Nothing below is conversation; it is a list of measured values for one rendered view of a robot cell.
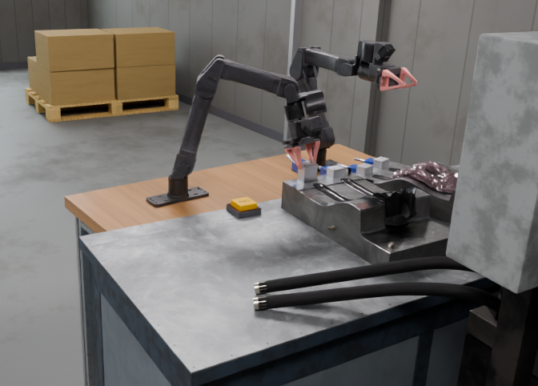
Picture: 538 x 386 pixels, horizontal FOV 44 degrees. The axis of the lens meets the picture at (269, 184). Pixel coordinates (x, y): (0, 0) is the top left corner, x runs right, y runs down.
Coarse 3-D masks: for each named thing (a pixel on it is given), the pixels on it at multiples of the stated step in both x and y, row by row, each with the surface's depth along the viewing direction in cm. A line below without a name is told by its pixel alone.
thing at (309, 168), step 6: (288, 156) 216; (294, 162) 211; (306, 162) 209; (312, 162) 209; (294, 168) 211; (306, 168) 206; (312, 168) 207; (300, 174) 208; (306, 174) 207; (312, 174) 208; (306, 180) 208
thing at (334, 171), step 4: (320, 168) 218; (324, 168) 217; (328, 168) 214; (332, 168) 213; (336, 168) 213; (340, 168) 214; (344, 168) 214; (320, 172) 219; (324, 172) 217; (328, 172) 214; (332, 172) 212; (336, 172) 213; (340, 172) 214; (344, 172) 215; (332, 176) 213; (336, 176) 213; (340, 176) 214
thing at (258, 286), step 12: (372, 264) 156; (384, 264) 155; (396, 264) 154; (408, 264) 154; (300, 276) 157; (312, 276) 156; (324, 276) 156; (336, 276) 155; (348, 276) 155; (360, 276) 155; (372, 276) 155; (264, 288) 157; (276, 288) 157; (288, 288) 157
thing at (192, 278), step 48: (96, 240) 182; (144, 240) 183; (192, 240) 185; (240, 240) 186; (288, 240) 188; (144, 288) 158; (192, 288) 160; (240, 288) 161; (192, 336) 140; (240, 336) 141; (288, 336) 142
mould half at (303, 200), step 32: (288, 192) 206; (320, 192) 201; (352, 192) 203; (416, 192) 191; (320, 224) 194; (352, 224) 181; (384, 224) 186; (416, 224) 188; (384, 256) 171; (416, 256) 176
